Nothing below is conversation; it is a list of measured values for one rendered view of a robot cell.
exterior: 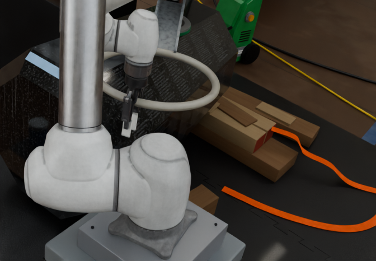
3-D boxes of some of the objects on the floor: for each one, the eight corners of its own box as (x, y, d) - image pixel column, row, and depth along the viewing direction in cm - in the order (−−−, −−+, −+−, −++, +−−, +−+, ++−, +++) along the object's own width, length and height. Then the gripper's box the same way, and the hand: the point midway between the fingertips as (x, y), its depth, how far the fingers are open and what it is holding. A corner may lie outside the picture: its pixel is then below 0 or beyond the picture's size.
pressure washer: (229, 42, 437) (254, -64, 388) (257, 62, 417) (288, -47, 367) (195, 49, 417) (218, -62, 368) (224, 70, 396) (252, -43, 347)
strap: (137, 253, 241) (142, 223, 230) (282, 134, 339) (291, 108, 328) (283, 366, 209) (297, 336, 197) (397, 198, 306) (412, 172, 295)
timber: (173, 242, 251) (177, 224, 244) (156, 227, 257) (159, 209, 250) (214, 214, 271) (219, 197, 264) (197, 200, 277) (201, 183, 270)
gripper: (137, 87, 166) (128, 148, 178) (156, 66, 180) (147, 124, 193) (115, 80, 167) (108, 141, 179) (136, 60, 182) (128, 117, 194)
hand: (129, 124), depth 184 cm, fingers closed on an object, 4 cm apart
